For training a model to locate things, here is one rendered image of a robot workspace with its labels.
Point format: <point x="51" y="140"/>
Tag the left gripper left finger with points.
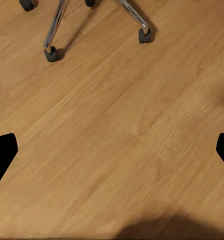
<point x="8" y="151"/>

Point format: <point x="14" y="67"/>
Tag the swivel chair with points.
<point x="51" y="51"/>

